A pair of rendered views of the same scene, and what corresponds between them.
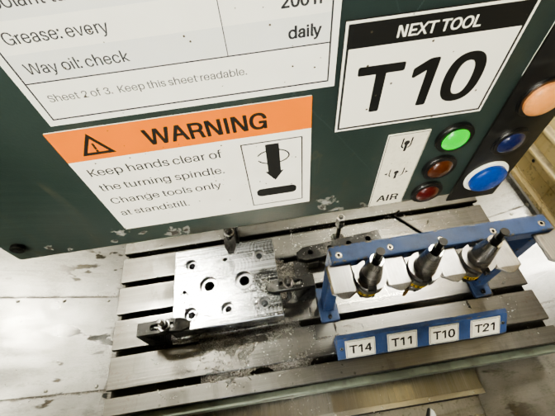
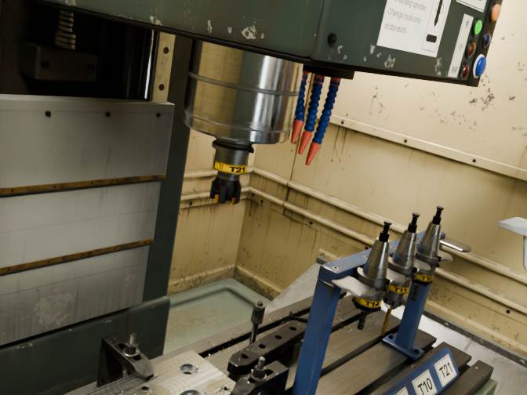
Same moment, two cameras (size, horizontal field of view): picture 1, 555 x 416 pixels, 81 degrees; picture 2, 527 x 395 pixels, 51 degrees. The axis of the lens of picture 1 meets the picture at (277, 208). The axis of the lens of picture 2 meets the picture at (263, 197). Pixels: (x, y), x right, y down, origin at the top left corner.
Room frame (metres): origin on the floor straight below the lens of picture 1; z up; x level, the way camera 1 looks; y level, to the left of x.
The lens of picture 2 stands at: (-0.21, 0.68, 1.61)
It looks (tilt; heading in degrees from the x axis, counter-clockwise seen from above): 17 degrees down; 312
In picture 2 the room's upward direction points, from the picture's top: 11 degrees clockwise
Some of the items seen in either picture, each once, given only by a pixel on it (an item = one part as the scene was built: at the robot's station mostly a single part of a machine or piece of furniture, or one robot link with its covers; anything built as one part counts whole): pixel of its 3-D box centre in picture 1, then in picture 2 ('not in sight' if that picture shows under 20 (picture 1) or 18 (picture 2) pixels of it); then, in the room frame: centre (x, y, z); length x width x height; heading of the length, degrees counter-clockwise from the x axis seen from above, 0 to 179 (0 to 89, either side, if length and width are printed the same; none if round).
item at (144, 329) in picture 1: (166, 329); not in sight; (0.25, 0.33, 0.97); 0.13 x 0.03 x 0.15; 93
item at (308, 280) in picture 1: (291, 287); (257, 391); (0.33, -0.01, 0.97); 0.13 x 0.03 x 0.15; 93
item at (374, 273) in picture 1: (373, 267); (379, 256); (0.24, -0.17, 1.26); 0.04 x 0.04 x 0.07
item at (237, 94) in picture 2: not in sight; (242, 89); (0.36, 0.12, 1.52); 0.16 x 0.16 x 0.12
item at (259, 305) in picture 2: (339, 227); (255, 327); (0.51, -0.18, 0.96); 0.03 x 0.03 x 0.13
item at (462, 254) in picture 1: (476, 260); (425, 257); (0.25, -0.39, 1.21); 0.06 x 0.06 x 0.03
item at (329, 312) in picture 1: (330, 286); (313, 352); (0.29, -0.11, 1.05); 0.10 x 0.05 x 0.30; 3
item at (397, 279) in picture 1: (396, 273); (387, 274); (0.24, -0.22, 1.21); 0.07 x 0.05 x 0.01; 3
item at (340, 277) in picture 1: (342, 281); (356, 287); (0.24, -0.11, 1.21); 0.07 x 0.05 x 0.01; 3
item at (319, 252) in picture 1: (338, 250); (267, 353); (0.44, -0.17, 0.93); 0.26 x 0.05 x 0.06; 98
